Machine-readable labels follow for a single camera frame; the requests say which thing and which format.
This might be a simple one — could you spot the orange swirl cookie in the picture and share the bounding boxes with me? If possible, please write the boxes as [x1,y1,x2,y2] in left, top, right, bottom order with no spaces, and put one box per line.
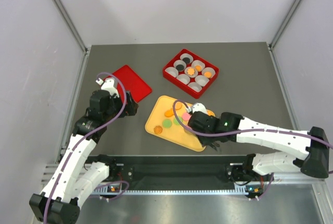
[153,126,163,134]
[187,68,195,76]

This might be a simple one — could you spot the yellow tray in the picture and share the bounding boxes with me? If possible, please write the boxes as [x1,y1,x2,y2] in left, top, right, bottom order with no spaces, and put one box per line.
[145,95,205,152]

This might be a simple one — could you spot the orange fish cookie left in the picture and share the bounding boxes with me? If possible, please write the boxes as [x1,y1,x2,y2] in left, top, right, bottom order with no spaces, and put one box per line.
[164,108,174,118]

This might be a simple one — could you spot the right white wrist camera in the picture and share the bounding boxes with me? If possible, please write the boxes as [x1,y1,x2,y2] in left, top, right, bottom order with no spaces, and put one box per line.
[186,103,208,115]

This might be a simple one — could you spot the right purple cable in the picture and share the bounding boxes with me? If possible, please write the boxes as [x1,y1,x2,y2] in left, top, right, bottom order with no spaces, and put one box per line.
[173,100,333,175]

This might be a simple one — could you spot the black sandwich cookie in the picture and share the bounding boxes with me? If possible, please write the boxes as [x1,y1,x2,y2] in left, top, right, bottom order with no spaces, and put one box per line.
[183,57,190,64]
[175,65,184,71]

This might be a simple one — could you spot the red compartment box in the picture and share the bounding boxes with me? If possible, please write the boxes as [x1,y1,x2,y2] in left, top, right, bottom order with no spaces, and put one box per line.
[162,49,220,99]

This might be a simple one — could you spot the pink round cookie upper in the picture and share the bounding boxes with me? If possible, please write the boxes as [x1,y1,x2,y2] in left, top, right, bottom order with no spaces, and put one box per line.
[182,113,191,121]

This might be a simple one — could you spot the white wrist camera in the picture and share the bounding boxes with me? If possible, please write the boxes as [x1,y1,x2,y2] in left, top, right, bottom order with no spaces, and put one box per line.
[186,103,208,115]
[96,77,120,98]

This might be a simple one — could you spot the red flat lid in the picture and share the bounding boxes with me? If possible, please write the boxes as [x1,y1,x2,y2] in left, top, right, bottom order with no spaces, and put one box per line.
[113,65,152,103]

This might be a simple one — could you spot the tan round cookie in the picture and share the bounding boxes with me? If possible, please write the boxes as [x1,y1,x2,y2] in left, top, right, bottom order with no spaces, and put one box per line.
[174,102,183,110]
[204,71,212,78]

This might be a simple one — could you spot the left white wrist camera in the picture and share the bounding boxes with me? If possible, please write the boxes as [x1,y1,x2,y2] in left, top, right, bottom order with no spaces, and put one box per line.
[96,77,120,98]

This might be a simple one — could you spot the green round cookie right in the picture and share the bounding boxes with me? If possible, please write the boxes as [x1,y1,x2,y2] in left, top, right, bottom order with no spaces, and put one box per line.
[173,117,183,126]

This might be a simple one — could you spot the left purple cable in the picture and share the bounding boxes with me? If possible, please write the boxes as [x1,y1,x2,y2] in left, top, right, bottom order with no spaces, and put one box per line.
[43,71,131,222]

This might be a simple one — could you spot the green round cookie left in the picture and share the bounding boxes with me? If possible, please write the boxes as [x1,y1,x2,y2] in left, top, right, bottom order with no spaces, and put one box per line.
[162,119,172,128]

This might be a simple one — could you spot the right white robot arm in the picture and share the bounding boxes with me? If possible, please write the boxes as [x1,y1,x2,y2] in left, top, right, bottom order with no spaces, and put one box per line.
[188,111,331,180]

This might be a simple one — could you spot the tan round cookie top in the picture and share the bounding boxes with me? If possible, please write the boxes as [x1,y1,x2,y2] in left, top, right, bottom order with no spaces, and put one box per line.
[174,102,183,110]

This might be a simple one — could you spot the green round cookie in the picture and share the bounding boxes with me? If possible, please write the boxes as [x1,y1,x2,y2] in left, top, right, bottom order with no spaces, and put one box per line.
[162,119,172,128]
[173,117,183,126]

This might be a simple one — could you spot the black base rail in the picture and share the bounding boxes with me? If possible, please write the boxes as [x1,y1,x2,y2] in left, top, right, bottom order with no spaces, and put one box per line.
[87,155,269,192]

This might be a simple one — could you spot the purple cable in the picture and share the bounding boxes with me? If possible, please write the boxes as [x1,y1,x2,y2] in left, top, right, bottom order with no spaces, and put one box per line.
[43,71,131,222]
[173,100,333,175]

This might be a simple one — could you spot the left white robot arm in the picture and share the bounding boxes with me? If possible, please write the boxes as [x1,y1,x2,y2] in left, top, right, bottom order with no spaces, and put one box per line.
[29,90,138,223]

